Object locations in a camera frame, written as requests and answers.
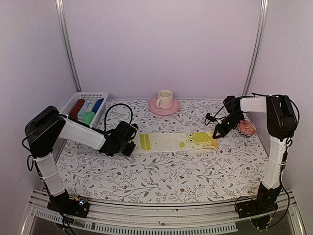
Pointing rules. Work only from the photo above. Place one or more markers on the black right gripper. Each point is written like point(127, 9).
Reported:
point(223, 131)

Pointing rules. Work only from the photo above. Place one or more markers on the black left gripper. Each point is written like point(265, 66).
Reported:
point(129, 151)

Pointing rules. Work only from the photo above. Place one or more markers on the yellow patterned towel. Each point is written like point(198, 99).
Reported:
point(174, 142)

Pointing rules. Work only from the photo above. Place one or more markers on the green microfibre towel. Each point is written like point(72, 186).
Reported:
point(88, 117)

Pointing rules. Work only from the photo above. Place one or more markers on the white plastic basket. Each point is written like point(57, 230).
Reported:
point(93, 96)

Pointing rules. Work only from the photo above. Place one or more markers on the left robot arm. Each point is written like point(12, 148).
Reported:
point(45, 134)

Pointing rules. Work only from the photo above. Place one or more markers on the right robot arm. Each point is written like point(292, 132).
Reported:
point(282, 121)

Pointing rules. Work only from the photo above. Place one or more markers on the light blue rolled towel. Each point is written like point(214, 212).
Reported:
point(87, 106)

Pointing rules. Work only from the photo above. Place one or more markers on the dark red rolled towel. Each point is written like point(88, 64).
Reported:
point(76, 108)

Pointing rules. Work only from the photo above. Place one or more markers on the cream ceramic mug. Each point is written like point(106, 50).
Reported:
point(165, 99)

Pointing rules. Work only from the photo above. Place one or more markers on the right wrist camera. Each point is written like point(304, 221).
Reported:
point(210, 118)

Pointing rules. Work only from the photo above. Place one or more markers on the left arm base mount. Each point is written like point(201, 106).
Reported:
point(78, 206)

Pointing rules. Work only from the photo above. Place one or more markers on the front aluminium rail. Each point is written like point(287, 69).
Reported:
point(205, 218)

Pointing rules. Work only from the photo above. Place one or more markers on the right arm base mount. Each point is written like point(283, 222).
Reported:
point(248, 207)

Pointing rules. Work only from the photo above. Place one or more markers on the right aluminium frame post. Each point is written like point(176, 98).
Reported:
point(257, 45)

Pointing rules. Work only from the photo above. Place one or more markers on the aluminium frame post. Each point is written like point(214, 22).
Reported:
point(257, 45)
point(66, 40)

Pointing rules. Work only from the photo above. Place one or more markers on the left aluminium frame post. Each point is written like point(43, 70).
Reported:
point(66, 40)

